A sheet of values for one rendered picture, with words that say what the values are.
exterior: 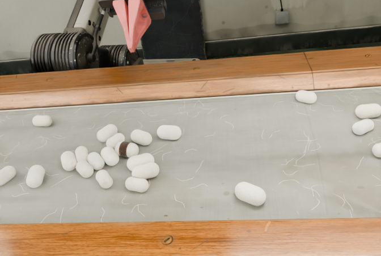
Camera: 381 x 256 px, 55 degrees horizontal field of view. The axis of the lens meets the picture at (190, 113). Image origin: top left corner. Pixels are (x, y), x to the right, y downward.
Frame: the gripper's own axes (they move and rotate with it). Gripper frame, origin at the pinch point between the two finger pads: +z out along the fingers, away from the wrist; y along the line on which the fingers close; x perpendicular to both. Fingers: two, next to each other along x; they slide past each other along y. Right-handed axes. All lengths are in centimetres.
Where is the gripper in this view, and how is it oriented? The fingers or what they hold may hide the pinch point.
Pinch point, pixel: (131, 46)
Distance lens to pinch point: 60.4
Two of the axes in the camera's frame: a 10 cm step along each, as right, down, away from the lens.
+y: 9.9, -0.7, -1.4
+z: 0.2, 9.5, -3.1
